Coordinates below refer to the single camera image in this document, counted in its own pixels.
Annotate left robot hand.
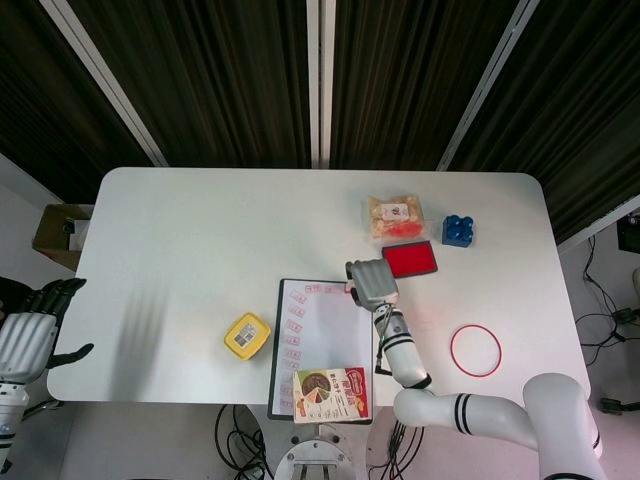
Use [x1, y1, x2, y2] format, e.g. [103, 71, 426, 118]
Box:
[0, 277, 95, 384]

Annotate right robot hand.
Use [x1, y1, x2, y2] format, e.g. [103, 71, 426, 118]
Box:
[344, 257, 401, 312]

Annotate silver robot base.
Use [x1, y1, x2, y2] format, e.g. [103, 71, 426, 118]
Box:
[273, 424, 369, 480]

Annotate red ink pad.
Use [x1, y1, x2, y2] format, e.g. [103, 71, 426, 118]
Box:
[382, 240, 440, 280]

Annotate white stamped paper sheet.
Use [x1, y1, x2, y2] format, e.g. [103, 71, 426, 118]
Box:
[272, 279, 374, 419]

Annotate clear snack bag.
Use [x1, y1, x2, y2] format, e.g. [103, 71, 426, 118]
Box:
[366, 194, 432, 243]

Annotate blue building block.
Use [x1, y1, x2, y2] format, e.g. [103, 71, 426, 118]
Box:
[440, 214, 477, 248]

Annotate brown cardboard box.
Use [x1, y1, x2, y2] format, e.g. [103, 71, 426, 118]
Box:
[32, 203, 93, 271]

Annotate white board with stickers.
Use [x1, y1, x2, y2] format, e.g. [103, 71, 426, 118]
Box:
[267, 278, 375, 421]

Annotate biscuit box with cake picture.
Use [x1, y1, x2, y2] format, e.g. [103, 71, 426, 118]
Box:
[292, 366, 374, 425]

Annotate yellow lidded green tub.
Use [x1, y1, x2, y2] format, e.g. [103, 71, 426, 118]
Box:
[222, 311, 273, 362]

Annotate dark pleated curtain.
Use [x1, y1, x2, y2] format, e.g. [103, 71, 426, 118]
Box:
[0, 0, 640, 241]

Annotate red rubber ring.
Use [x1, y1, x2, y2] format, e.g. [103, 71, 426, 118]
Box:
[449, 323, 504, 376]

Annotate black floor cable bundle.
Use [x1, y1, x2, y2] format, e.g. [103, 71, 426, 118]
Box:
[367, 419, 426, 480]
[214, 404, 266, 480]

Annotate white frame post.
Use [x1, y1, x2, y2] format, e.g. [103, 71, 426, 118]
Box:
[435, 0, 551, 172]
[305, 0, 332, 169]
[39, 0, 169, 167]

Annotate white frame beam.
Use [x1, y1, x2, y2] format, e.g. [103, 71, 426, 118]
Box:
[557, 198, 640, 247]

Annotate black cables with adapter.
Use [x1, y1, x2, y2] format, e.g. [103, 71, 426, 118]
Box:
[574, 234, 640, 351]

